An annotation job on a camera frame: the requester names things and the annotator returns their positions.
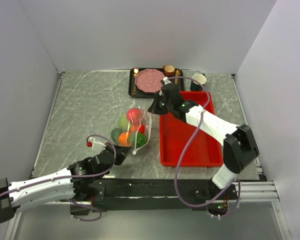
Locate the red apple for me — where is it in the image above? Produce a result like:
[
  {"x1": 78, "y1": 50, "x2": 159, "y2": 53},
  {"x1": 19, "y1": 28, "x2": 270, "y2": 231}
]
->
[{"x1": 126, "y1": 107, "x2": 144, "y2": 125}]

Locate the red plastic bin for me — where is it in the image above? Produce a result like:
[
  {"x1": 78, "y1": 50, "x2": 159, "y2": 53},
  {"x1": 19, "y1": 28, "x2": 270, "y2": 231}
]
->
[{"x1": 158, "y1": 90, "x2": 224, "y2": 168}]

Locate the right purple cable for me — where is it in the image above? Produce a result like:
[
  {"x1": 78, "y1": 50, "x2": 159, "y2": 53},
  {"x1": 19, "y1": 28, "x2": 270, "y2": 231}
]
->
[{"x1": 168, "y1": 76, "x2": 242, "y2": 218}]

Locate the orange tangerine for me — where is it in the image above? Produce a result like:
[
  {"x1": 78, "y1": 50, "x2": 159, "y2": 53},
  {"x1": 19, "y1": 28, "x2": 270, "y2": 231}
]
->
[{"x1": 118, "y1": 132, "x2": 131, "y2": 147}]

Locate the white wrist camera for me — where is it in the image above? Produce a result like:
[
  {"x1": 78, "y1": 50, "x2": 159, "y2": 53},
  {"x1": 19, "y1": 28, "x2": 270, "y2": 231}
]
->
[
  {"x1": 160, "y1": 77, "x2": 172, "y2": 86},
  {"x1": 86, "y1": 140, "x2": 106, "y2": 154}
]

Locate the orange ceramic cup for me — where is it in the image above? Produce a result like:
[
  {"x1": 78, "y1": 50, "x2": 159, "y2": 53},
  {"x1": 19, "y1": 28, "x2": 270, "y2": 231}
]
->
[{"x1": 163, "y1": 65, "x2": 176, "y2": 77}]

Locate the gold fork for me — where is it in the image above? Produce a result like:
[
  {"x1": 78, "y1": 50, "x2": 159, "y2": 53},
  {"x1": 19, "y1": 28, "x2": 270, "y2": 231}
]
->
[{"x1": 132, "y1": 68, "x2": 139, "y2": 96}]

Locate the black serving tray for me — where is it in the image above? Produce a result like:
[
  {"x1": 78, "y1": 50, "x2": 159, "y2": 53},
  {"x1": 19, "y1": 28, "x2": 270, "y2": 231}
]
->
[{"x1": 128, "y1": 67, "x2": 186, "y2": 99}]

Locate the green avocado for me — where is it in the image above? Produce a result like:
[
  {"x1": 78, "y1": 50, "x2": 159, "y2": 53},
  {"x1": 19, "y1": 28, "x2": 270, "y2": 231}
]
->
[{"x1": 110, "y1": 127, "x2": 123, "y2": 143}]

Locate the aluminium frame rail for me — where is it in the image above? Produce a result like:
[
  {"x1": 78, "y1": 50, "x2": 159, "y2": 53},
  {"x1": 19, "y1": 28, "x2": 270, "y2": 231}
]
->
[{"x1": 14, "y1": 181, "x2": 281, "y2": 206}]

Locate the gold spoon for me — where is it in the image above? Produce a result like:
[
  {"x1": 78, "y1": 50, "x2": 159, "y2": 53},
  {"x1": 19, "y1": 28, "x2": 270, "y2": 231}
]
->
[{"x1": 175, "y1": 69, "x2": 181, "y2": 77}]

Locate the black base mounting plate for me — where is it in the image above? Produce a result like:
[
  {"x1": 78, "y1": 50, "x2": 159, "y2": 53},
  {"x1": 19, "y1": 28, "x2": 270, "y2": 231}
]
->
[{"x1": 70, "y1": 178, "x2": 241, "y2": 216}]

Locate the dark green paper cup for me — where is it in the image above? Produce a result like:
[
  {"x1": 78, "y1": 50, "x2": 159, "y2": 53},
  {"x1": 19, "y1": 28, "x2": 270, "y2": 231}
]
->
[{"x1": 190, "y1": 73, "x2": 207, "y2": 92}]

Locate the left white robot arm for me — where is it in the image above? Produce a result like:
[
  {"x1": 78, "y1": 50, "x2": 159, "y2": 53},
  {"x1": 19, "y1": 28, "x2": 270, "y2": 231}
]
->
[{"x1": 0, "y1": 143, "x2": 132, "y2": 224}]

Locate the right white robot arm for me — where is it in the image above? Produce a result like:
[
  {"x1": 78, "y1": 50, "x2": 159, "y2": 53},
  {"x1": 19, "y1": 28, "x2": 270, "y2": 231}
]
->
[{"x1": 148, "y1": 80, "x2": 260, "y2": 199}]

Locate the red yellow peach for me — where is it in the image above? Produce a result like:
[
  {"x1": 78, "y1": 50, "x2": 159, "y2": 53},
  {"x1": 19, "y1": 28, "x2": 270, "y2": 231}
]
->
[{"x1": 129, "y1": 123, "x2": 146, "y2": 134}]

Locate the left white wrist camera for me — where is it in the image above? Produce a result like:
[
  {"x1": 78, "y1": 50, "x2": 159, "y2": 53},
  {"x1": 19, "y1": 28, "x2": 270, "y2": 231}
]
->
[{"x1": 86, "y1": 140, "x2": 106, "y2": 154}]

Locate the light green cabbage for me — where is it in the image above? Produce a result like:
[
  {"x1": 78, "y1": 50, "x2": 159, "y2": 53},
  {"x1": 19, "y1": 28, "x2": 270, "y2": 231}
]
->
[{"x1": 118, "y1": 114, "x2": 131, "y2": 132}]

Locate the pink dotted plate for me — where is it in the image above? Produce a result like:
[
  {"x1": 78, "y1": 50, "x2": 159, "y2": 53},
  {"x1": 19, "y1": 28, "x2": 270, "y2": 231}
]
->
[{"x1": 135, "y1": 68, "x2": 165, "y2": 93}]

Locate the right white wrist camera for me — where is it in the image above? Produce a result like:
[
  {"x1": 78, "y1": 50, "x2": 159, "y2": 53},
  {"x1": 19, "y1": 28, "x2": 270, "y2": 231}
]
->
[{"x1": 160, "y1": 77, "x2": 172, "y2": 86}]

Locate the green bell pepper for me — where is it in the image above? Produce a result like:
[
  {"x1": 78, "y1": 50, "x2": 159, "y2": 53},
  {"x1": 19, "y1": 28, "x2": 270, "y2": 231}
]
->
[{"x1": 129, "y1": 131, "x2": 148, "y2": 148}]

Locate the clear zip top bag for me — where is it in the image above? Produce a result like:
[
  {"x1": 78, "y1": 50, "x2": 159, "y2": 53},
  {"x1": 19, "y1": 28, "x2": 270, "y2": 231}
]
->
[{"x1": 110, "y1": 106, "x2": 152, "y2": 155}]

